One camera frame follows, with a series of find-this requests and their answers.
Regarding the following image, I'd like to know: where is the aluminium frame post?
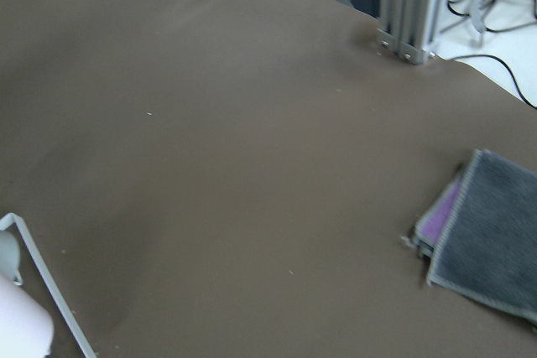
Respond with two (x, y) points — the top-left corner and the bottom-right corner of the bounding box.
(378, 0), (446, 65)

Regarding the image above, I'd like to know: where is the purple cloth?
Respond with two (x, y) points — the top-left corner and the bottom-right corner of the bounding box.
(416, 176), (461, 247)

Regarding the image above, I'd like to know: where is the grey folded cloth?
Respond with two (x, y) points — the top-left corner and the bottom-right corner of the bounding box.
(406, 150), (536, 324)

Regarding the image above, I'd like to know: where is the white wire cup holder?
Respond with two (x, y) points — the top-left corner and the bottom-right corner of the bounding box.
(1, 212), (97, 358)

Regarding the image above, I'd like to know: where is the pink cup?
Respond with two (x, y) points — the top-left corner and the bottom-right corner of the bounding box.
(1, 274), (55, 358)

